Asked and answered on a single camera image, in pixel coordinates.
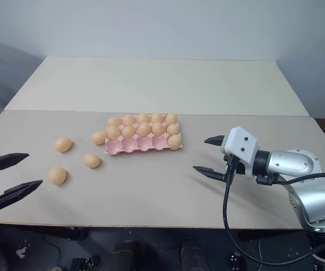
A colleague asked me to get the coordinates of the long black looping robot cable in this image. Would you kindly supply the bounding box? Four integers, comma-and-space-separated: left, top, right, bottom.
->
222, 154, 325, 266

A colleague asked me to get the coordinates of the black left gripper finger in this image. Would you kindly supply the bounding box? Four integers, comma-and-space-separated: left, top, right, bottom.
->
0, 179, 44, 212
0, 152, 30, 172

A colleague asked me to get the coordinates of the thin black floor cable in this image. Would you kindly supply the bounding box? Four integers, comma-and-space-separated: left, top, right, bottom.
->
42, 233, 63, 271

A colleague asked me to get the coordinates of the small black block on floor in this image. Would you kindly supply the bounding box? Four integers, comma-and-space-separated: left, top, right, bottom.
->
229, 252, 241, 271

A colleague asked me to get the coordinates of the pink plastic egg tray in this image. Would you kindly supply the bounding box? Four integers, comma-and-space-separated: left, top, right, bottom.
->
104, 113, 184, 155

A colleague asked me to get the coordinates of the short black robot arm cable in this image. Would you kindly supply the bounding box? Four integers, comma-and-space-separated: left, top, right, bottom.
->
256, 172, 325, 186

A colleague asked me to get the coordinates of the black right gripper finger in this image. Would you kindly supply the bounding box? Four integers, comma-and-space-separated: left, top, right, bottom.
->
192, 165, 227, 182
204, 134, 226, 148

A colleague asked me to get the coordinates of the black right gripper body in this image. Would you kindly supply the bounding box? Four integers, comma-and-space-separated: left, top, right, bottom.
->
222, 152, 247, 183

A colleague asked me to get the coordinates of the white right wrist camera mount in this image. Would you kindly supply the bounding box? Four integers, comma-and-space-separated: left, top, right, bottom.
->
220, 126, 261, 176

